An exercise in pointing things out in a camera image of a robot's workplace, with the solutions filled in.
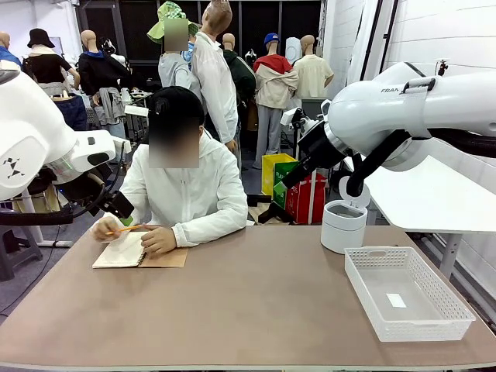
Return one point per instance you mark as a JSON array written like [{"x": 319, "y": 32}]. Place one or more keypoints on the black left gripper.
[{"x": 118, "y": 205}]

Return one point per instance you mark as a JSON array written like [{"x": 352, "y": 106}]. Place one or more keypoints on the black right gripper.
[{"x": 321, "y": 145}]

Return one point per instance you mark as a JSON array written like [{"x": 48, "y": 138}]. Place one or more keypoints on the yellow pencil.
[{"x": 129, "y": 228}]

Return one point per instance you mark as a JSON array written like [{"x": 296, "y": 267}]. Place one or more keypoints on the spiral notebook with brown cover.
[{"x": 116, "y": 255}]

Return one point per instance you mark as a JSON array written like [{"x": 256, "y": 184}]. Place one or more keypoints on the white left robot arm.
[{"x": 31, "y": 128}]

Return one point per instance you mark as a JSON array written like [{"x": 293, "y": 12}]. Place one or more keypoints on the person's left forearm white sleeve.
[{"x": 211, "y": 226}]

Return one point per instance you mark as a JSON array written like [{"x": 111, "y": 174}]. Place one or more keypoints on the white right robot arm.
[{"x": 387, "y": 116}]

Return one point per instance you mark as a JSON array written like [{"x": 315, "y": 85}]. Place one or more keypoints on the person's right hand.
[{"x": 102, "y": 226}]

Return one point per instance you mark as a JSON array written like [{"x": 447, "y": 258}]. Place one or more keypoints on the person's left hand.
[{"x": 160, "y": 240}]

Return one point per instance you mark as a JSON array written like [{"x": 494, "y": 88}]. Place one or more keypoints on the green recycling bag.
[{"x": 280, "y": 170}]

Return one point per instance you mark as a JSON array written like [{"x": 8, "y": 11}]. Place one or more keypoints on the yellow recycling bag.
[{"x": 269, "y": 174}]

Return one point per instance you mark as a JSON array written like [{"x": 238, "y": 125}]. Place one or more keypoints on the small white background table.
[{"x": 313, "y": 201}]

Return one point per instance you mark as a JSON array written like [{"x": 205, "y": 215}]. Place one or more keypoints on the person's white jacket torso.
[{"x": 190, "y": 193}]

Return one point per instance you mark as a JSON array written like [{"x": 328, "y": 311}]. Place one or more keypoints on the grey box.
[{"x": 310, "y": 104}]

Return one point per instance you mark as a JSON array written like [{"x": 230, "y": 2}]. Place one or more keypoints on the white round lidded bin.
[{"x": 343, "y": 236}]

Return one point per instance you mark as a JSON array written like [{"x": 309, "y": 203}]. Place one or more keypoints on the mannequin in red beige jacket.
[{"x": 273, "y": 89}]

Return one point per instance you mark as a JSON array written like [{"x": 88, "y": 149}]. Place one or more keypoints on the white desk leg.
[{"x": 36, "y": 228}]

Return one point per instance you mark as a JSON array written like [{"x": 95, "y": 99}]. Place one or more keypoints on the mannequin in cream shirt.
[{"x": 313, "y": 75}]

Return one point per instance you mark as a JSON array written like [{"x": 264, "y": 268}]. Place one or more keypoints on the mannequin in dark green jacket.
[{"x": 242, "y": 77}]

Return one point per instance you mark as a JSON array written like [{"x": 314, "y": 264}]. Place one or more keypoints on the grey stool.
[{"x": 15, "y": 252}]

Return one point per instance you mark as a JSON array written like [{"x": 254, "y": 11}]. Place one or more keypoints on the blue jeans on mannequin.
[{"x": 73, "y": 112}]

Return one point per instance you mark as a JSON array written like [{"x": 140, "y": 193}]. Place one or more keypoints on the tall mannequin in white shirt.
[{"x": 215, "y": 77}]

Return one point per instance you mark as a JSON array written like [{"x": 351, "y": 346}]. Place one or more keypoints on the black cap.
[{"x": 174, "y": 102}]

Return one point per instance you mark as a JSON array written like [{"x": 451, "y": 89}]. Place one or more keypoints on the large white side table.
[{"x": 434, "y": 201}]

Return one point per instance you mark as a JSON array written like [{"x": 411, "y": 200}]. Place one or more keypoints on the mannequin in black jacket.
[{"x": 102, "y": 73}]

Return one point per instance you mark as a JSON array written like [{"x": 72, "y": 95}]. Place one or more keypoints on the mannequin with green hat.
[{"x": 172, "y": 71}]

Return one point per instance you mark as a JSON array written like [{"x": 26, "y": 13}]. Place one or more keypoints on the small white basket sticker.
[{"x": 396, "y": 300}]

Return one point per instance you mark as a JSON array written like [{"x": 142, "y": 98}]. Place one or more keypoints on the mannequin with black hat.
[{"x": 46, "y": 66}]

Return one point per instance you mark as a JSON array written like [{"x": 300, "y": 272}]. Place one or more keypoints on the black tripod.
[{"x": 441, "y": 67}]

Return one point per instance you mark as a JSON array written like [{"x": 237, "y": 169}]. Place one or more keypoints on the white perforated plastic basket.
[{"x": 410, "y": 329}]

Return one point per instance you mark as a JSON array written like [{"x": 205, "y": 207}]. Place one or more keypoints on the mannequin in blue top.
[{"x": 5, "y": 54}]

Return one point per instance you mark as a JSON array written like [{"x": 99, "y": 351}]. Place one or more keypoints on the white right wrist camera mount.
[{"x": 288, "y": 116}]

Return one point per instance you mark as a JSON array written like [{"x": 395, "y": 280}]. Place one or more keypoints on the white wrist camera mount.
[
  {"x": 124, "y": 145},
  {"x": 288, "y": 116}
]

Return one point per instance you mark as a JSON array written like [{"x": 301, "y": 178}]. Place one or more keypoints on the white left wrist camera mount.
[{"x": 124, "y": 145}]

